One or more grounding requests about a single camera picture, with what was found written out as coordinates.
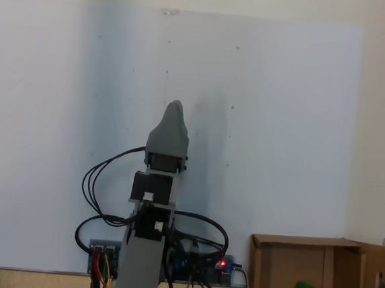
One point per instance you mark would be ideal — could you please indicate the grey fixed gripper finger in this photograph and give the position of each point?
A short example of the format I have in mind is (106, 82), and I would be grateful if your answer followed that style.
(172, 125)

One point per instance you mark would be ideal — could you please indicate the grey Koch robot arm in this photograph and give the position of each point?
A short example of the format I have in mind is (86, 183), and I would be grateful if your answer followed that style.
(141, 264)

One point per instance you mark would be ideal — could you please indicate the blue circuit board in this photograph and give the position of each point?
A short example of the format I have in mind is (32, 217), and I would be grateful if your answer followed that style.
(182, 266)

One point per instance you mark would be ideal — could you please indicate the open cardboard box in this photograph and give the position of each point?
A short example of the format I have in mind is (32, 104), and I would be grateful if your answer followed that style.
(287, 260)

